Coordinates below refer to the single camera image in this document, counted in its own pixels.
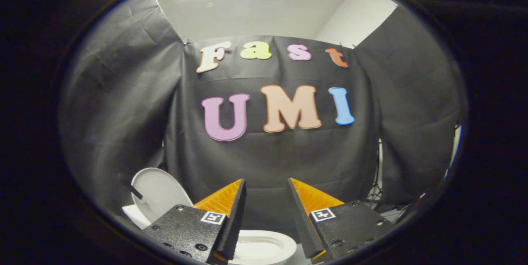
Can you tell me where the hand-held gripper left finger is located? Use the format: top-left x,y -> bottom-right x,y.
142,178 -> 247,265

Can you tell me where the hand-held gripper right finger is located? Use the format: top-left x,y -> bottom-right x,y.
287,177 -> 396,263

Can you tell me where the white toilet lid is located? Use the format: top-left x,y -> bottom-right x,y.
131,168 -> 193,224

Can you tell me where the black lid pull tab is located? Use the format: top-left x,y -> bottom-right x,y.
124,182 -> 144,200

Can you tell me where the white toilet bowl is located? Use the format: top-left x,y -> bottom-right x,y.
229,230 -> 298,265

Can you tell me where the white toilet tank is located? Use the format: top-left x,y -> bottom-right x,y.
122,204 -> 151,230

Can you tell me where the black backdrop cloth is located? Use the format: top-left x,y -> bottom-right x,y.
60,0 -> 467,233

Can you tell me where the black tripod stand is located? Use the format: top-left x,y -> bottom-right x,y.
368,139 -> 384,204

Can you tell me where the dark object with red cable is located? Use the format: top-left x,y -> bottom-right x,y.
396,191 -> 430,223

